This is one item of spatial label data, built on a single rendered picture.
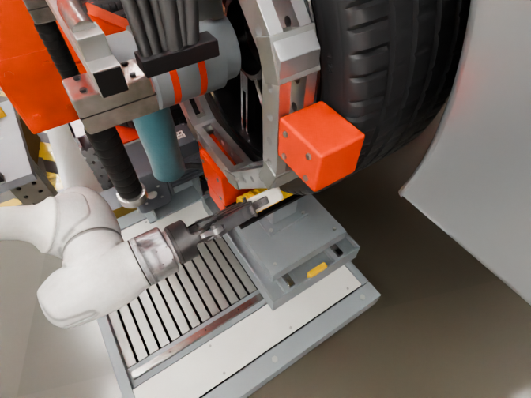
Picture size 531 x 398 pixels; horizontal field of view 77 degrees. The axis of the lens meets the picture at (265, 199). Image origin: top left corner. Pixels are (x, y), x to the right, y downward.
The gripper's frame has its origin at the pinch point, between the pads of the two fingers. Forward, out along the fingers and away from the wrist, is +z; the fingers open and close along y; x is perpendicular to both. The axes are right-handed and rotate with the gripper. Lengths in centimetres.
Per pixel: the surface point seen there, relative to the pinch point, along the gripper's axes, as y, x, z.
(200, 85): 3.3, 23.9, -4.1
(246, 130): -16.8, 14.2, 8.8
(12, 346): -71, -19, -76
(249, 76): -4.3, 23.9, 8.9
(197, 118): -23.8, 22.0, 0.5
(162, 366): -41, -40, -36
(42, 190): -88, 25, -49
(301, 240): -34.0, -24.5, 18.4
